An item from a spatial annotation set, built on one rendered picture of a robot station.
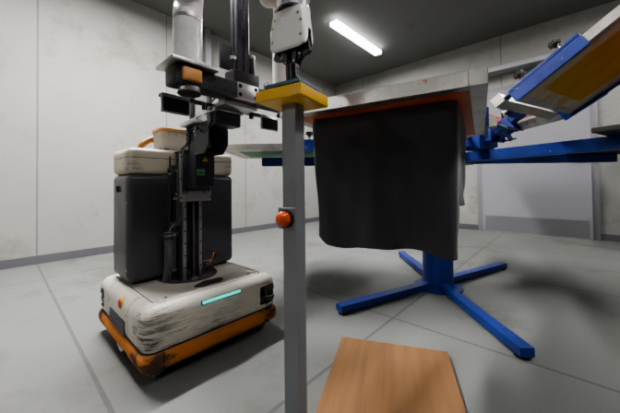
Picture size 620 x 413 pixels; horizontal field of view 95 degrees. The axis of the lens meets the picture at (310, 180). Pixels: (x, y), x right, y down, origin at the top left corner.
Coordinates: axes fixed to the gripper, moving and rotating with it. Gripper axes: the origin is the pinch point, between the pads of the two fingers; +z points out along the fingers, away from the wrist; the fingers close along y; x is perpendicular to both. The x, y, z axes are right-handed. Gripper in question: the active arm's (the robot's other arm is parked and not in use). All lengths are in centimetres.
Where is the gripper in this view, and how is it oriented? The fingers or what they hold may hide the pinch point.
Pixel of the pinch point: (292, 74)
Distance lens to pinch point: 75.0
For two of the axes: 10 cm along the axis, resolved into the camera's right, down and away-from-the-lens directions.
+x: 5.2, 0.1, 8.6
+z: 0.1, 10.0, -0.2
